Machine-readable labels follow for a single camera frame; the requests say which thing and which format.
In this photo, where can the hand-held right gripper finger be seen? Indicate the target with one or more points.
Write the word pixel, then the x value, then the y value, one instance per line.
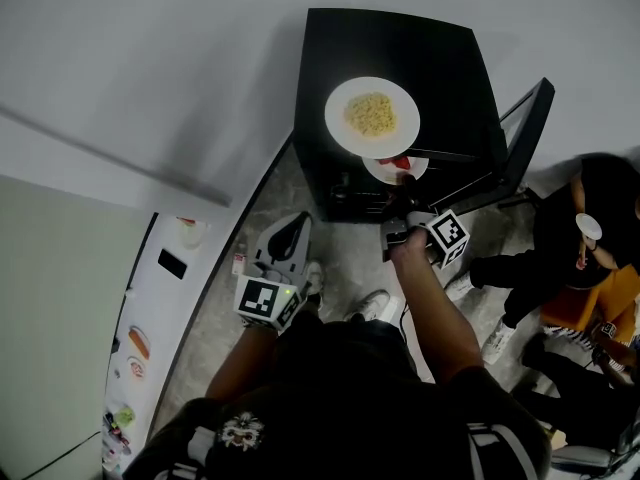
pixel 409 193

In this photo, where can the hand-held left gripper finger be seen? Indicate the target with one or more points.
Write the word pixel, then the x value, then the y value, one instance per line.
pixel 272 248
pixel 302 253

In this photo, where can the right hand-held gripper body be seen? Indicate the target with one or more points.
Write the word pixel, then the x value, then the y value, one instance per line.
pixel 450 235

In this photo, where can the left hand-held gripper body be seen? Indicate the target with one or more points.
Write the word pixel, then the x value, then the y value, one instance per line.
pixel 260 300

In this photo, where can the red fruit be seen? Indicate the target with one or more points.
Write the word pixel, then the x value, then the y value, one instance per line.
pixel 397 163

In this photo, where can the white round plate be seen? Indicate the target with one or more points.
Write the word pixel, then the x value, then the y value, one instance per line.
pixel 340 133
pixel 382 173

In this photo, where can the black microwave oven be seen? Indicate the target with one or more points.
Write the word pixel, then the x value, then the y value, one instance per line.
pixel 435 68

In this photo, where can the person's right forearm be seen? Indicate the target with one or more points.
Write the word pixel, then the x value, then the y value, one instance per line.
pixel 435 318

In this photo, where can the person's left forearm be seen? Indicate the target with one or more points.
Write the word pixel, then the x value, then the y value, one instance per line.
pixel 245 363

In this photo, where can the person's right hand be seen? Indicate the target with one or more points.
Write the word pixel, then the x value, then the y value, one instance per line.
pixel 412 245

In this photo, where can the person's left white shoe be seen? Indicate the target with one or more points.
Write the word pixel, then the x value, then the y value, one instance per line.
pixel 315 275

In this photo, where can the person's white shoe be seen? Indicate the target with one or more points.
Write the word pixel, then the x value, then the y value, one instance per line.
pixel 459 287
pixel 315 275
pixel 498 343
pixel 370 304

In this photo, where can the clear bottle with red label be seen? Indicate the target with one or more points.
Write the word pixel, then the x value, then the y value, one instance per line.
pixel 240 260

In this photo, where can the clear cup with red lid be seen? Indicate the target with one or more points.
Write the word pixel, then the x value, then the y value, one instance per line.
pixel 191 233

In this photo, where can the person's right white shoe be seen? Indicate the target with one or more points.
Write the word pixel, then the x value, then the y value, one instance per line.
pixel 370 304

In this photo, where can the black phone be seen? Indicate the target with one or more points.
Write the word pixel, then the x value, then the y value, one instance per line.
pixel 172 264

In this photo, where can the hot dog on plate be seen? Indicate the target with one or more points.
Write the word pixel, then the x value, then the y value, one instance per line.
pixel 139 343

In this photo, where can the small white plate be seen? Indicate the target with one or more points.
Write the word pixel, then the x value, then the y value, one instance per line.
pixel 589 226

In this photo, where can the orange cushion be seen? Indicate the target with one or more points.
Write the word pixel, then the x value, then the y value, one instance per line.
pixel 600 303

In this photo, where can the green crumpled item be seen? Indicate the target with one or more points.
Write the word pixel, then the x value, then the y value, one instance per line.
pixel 124 416

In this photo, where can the pile of small colourful items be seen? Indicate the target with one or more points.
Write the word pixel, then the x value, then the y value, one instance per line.
pixel 116 448

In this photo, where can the grey chair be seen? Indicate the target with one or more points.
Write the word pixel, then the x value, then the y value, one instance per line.
pixel 595 458

